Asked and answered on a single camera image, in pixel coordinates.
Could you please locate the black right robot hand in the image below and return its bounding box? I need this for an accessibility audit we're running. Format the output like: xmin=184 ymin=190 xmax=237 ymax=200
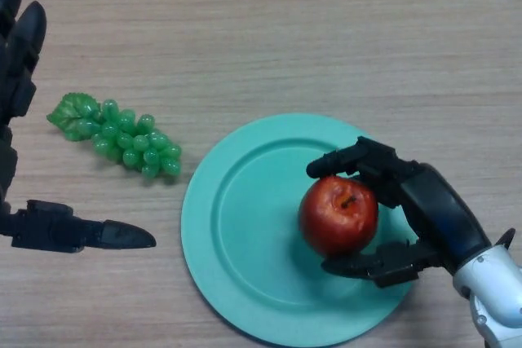
xmin=306 ymin=136 xmax=493 ymax=289

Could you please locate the green plastic grape bunch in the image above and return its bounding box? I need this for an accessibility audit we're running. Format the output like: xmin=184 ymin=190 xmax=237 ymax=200
xmin=46 ymin=92 xmax=183 ymax=180

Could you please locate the red apple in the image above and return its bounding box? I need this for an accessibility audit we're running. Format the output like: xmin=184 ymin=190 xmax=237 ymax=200
xmin=299 ymin=175 xmax=379 ymax=258

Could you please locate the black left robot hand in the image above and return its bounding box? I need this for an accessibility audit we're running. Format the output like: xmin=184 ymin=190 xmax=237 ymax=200
xmin=0 ymin=0 xmax=157 ymax=253

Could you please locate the green round plate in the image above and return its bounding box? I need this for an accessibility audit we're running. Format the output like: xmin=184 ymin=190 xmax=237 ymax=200
xmin=181 ymin=113 xmax=421 ymax=348

